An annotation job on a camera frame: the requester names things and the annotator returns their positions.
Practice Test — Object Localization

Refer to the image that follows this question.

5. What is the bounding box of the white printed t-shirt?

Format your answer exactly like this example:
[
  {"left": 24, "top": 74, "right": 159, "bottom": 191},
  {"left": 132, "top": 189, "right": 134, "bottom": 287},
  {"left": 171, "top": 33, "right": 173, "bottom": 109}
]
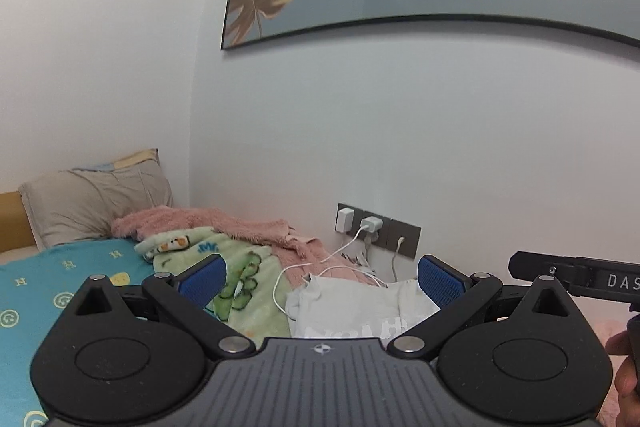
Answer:
[{"left": 285, "top": 274, "right": 444, "bottom": 341}]

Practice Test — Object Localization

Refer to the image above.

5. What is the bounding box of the grey wall socket panel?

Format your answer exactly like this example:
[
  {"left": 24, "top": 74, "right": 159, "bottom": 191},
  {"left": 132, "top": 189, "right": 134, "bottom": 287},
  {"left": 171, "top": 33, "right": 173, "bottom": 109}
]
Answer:
[{"left": 334, "top": 202, "right": 422, "bottom": 258}]

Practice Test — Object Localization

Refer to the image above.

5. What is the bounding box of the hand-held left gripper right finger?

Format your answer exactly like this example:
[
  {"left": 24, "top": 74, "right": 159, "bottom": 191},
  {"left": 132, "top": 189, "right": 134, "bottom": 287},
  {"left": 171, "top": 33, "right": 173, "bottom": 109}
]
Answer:
[{"left": 386, "top": 255, "right": 578, "bottom": 356}]

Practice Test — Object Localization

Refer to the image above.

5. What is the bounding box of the mustard headboard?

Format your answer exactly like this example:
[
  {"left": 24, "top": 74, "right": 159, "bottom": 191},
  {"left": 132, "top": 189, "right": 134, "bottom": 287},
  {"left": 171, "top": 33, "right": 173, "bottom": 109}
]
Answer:
[{"left": 0, "top": 191, "right": 41, "bottom": 254}]

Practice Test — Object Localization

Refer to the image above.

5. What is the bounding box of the green printed fleece blanket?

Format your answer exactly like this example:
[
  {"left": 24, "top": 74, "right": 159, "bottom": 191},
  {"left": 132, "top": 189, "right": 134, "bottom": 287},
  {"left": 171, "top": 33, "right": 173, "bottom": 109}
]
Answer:
[{"left": 134, "top": 227, "right": 302, "bottom": 341}]

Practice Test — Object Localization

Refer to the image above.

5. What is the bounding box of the grey pillow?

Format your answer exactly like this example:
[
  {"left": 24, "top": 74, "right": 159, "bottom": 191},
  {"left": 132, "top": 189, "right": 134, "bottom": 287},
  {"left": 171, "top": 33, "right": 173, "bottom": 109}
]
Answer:
[{"left": 18, "top": 163, "right": 174, "bottom": 252}]

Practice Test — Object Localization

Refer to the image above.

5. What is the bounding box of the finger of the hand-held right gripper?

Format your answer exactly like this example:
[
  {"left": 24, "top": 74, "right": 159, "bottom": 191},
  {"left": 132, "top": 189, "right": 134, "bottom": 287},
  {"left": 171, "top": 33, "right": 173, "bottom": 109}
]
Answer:
[{"left": 507, "top": 251, "right": 577, "bottom": 282}]

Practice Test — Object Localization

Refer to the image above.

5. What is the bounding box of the pink fluffy blanket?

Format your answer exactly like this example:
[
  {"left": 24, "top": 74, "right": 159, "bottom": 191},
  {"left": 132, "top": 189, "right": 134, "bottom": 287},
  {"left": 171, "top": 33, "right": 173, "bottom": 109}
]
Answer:
[{"left": 111, "top": 205, "right": 382, "bottom": 289}]

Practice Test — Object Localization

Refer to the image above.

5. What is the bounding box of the white charging cable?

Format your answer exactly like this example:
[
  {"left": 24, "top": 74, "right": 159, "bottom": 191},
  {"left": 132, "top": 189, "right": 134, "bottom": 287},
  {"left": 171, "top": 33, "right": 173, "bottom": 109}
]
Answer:
[
  {"left": 390, "top": 235, "right": 406, "bottom": 282},
  {"left": 272, "top": 227, "right": 389, "bottom": 323}
]

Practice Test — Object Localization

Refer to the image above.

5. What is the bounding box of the yellow patterned pillow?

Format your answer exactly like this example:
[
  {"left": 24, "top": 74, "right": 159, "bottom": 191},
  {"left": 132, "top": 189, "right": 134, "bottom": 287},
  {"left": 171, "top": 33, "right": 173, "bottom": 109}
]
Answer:
[{"left": 72, "top": 149, "right": 160, "bottom": 173}]

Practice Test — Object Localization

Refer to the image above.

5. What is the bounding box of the person's right hand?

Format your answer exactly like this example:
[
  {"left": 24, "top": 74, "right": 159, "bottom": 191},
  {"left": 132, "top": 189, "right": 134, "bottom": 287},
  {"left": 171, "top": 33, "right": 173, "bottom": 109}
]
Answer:
[{"left": 605, "top": 330, "right": 640, "bottom": 414}]

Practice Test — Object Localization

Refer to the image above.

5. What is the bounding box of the bed with teal printed sheet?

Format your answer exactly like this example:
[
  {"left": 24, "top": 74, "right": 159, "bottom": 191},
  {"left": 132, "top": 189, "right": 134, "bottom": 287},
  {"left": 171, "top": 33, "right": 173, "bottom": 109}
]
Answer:
[{"left": 0, "top": 237, "right": 222, "bottom": 427}]

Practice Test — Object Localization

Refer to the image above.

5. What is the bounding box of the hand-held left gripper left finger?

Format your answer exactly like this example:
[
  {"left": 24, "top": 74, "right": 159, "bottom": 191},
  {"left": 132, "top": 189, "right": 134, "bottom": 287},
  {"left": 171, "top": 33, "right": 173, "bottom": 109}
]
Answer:
[{"left": 65, "top": 254, "right": 257, "bottom": 355}]

